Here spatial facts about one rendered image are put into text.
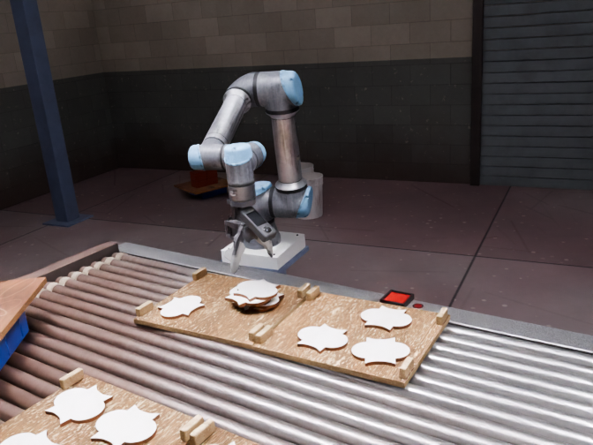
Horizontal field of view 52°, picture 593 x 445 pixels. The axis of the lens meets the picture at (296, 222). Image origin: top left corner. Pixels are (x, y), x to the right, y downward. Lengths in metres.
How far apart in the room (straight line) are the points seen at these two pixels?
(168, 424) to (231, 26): 6.09
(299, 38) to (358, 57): 0.70
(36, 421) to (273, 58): 5.80
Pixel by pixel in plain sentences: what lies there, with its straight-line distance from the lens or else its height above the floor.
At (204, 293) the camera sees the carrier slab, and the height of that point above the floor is 0.94.
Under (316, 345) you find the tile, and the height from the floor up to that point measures 0.95.
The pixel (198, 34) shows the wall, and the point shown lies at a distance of 7.39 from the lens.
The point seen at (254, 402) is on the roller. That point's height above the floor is 0.92.
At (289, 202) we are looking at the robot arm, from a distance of 2.17.
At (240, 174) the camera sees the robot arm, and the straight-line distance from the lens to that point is 1.65.
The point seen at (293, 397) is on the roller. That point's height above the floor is 0.92.
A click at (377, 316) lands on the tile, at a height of 0.95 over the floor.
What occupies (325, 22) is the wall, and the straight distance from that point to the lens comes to 6.62.
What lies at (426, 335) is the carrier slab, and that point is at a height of 0.94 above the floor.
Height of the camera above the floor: 1.72
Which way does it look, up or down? 19 degrees down
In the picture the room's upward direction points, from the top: 5 degrees counter-clockwise
